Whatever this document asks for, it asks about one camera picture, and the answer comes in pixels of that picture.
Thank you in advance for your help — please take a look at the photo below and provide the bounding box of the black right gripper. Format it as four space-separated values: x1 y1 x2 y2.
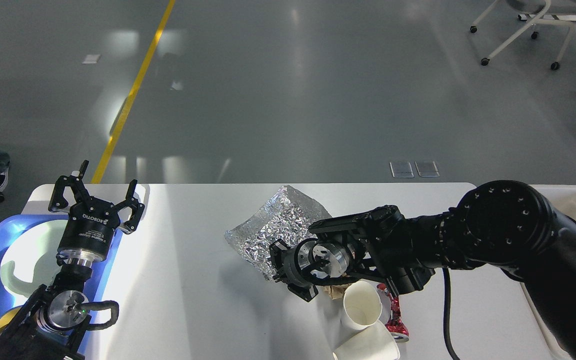
269 239 319 303

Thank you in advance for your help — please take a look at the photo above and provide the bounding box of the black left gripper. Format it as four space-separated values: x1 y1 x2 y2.
48 160 145 265

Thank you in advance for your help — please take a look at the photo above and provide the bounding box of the brown paper ball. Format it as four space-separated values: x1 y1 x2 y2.
320 284 350 300

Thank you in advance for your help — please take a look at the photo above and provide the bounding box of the foil sheet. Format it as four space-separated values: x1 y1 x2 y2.
224 185 331 281

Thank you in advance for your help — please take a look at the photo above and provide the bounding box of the dark grey mug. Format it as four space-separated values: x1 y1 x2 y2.
0 305 22 335

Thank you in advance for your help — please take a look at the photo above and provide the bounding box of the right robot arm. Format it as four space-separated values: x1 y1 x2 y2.
269 180 576 360

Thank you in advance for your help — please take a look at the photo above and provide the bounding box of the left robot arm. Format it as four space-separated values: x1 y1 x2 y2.
0 160 146 360

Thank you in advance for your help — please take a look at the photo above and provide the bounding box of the white paper cup upright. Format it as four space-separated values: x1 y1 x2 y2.
340 280 383 331

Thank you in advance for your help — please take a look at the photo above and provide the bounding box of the white paper cup lying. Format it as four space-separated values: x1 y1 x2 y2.
333 320 401 360

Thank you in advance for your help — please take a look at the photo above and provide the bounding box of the crushed red soda can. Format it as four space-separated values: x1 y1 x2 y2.
375 283 410 343

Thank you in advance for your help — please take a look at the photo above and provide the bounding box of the floor outlet cover left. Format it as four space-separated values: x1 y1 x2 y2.
389 161 415 179

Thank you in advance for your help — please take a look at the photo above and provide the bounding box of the floor outlet cover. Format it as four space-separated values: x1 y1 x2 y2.
414 161 441 178
389 161 415 179

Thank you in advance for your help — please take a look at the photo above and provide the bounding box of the floor outlet cover right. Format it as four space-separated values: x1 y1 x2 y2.
414 161 441 178

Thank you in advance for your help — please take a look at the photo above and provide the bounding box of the beige waste bin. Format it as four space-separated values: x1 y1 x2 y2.
521 184 576 360

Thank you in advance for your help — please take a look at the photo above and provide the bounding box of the white office chair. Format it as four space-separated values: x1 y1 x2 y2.
480 0 576 71

